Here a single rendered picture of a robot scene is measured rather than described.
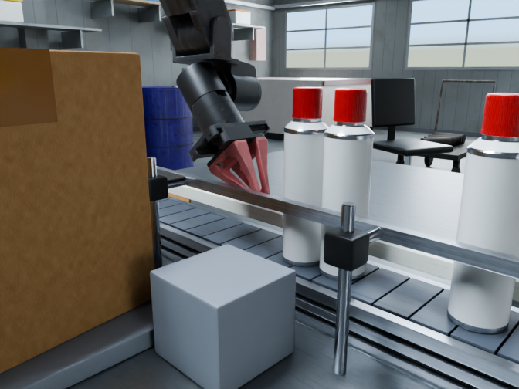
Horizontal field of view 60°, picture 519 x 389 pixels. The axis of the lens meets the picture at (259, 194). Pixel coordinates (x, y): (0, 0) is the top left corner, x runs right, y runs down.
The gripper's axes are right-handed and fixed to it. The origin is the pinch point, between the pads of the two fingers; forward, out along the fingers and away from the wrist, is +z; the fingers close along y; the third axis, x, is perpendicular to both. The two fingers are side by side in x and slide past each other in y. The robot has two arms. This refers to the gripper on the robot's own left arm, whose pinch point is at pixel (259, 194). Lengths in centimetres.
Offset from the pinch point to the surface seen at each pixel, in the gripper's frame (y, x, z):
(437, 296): 2.0, -13.3, 20.3
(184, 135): 260, 302, -196
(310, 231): -1.3, -5.6, 8.0
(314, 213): -4.0, -9.6, 7.0
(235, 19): 561, 376, -473
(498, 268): -4.2, -23.0, 19.2
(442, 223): 40.1, 0.5, 14.2
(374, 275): 1.9, -7.8, 15.6
